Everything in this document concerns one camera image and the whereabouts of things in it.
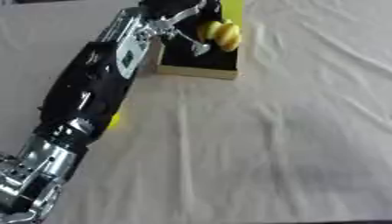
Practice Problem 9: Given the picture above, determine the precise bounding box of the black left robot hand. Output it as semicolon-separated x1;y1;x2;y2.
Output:
136;0;224;58

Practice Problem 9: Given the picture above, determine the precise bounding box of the yellow-green ball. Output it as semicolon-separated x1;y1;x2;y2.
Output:
105;111;124;131

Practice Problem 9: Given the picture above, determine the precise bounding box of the tan cardboard box black inside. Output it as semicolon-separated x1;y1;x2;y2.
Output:
150;0;247;81

